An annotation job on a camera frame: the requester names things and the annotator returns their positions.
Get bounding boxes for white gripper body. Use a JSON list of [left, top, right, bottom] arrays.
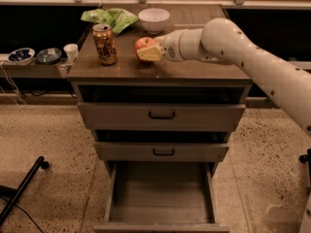
[[160, 29, 208, 62]]

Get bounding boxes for red apple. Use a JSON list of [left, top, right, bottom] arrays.
[[134, 37, 156, 62]]

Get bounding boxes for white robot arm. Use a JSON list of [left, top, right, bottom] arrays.
[[135, 17, 311, 136]]

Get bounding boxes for grey drawer cabinet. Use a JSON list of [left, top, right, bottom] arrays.
[[66, 3, 258, 233]]

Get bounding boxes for top drawer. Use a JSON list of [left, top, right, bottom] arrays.
[[78, 102, 245, 132]]

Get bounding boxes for drawer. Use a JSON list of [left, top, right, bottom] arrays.
[[94, 142, 228, 162], [78, 102, 245, 132], [93, 161, 229, 233]]

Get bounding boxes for middle drawer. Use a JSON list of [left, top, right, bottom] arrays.
[[94, 142, 228, 162]]

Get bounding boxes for bottom drawer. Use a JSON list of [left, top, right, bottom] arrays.
[[93, 161, 229, 233]]

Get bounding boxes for white bowl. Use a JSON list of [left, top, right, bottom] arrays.
[[138, 8, 170, 34]]

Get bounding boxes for green chip bag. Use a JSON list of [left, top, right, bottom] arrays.
[[81, 8, 139, 35]]

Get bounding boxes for orange drink can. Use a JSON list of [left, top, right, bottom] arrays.
[[92, 23, 118, 65]]

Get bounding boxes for white paper cup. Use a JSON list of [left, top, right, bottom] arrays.
[[63, 44, 79, 63]]

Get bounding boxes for dark blue bowl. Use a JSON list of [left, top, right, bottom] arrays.
[[36, 48, 62, 65]]

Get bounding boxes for blue patterned bowl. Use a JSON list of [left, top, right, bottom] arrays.
[[8, 48, 35, 66]]

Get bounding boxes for grey side shelf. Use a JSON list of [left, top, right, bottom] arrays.
[[0, 54, 72, 79]]

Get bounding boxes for black stand leg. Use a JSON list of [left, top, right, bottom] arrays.
[[0, 156, 50, 226]]

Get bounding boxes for black chair caster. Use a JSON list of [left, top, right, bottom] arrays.
[[299, 149, 311, 188]]

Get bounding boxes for black top drawer handle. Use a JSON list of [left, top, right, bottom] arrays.
[[148, 111, 176, 119]]

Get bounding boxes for black drawer handle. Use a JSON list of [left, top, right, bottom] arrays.
[[153, 149, 175, 156], [148, 111, 176, 119]]

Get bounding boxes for black middle drawer handle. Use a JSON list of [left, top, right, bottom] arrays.
[[153, 149, 175, 156]]

